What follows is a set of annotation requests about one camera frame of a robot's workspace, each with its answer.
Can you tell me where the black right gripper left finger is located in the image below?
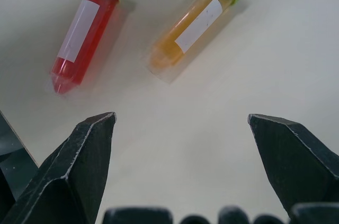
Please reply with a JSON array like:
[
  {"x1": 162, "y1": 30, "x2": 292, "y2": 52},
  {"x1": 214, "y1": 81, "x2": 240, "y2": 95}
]
[{"x1": 0, "y1": 111, "x2": 117, "y2": 224}]

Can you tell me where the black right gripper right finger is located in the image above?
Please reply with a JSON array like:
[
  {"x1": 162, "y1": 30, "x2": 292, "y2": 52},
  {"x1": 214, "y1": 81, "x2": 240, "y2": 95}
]
[{"x1": 247, "y1": 113, "x2": 339, "y2": 220}]

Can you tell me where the red liquid tube green cap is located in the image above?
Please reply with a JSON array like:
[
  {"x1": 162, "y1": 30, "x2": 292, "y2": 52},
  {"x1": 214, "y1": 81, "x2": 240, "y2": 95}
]
[{"x1": 49, "y1": 0, "x2": 124, "y2": 96}]

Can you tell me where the orange liquid tube green cap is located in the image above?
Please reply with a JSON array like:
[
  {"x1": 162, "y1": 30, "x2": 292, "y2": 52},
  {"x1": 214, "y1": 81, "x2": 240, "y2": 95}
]
[{"x1": 148, "y1": 0, "x2": 244, "y2": 73}]

